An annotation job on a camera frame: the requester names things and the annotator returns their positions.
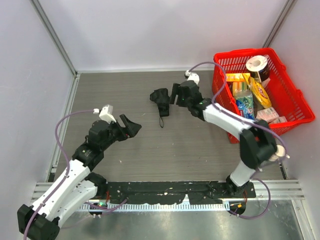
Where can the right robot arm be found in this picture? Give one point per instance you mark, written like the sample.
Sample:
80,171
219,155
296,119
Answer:
257,144

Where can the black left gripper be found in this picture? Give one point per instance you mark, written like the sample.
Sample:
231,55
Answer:
122,128

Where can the clear green snack bag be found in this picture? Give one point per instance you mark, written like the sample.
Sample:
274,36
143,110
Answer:
245,105

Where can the yellow Lays chips bag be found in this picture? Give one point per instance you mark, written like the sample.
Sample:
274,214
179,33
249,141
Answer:
259,92

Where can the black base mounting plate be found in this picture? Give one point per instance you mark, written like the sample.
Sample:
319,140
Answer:
174,192

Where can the black wrapped toilet paper roll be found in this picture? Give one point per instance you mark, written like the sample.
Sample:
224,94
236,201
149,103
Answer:
258,68

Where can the red plastic shopping basket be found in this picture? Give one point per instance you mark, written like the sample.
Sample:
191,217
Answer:
286,99

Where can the black folding umbrella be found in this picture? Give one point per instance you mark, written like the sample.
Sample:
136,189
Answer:
161,98

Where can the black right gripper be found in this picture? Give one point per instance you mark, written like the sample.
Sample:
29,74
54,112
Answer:
173,93

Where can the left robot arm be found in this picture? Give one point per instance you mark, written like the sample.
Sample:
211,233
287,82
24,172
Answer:
45,217

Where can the green soap pump bottle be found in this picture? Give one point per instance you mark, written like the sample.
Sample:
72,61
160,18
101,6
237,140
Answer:
279,156

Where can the yellow orange box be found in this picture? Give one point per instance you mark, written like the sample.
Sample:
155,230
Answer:
237,77

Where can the white wrapped sponge pack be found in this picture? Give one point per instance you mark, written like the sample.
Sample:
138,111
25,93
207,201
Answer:
268,114

